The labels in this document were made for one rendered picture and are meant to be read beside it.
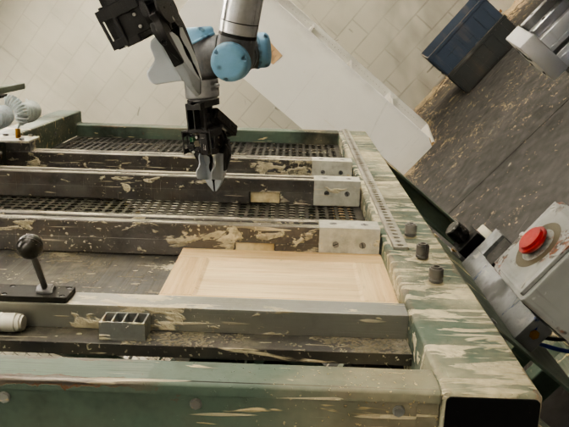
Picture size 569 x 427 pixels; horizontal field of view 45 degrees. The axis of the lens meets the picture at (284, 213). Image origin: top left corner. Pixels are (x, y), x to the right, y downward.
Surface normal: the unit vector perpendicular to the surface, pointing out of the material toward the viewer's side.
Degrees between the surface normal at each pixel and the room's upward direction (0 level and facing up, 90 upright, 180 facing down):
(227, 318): 90
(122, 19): 91
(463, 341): 51
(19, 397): 90
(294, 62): 90
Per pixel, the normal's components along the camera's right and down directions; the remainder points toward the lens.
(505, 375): 0.03, -0.96
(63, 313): -0.02, 0.25
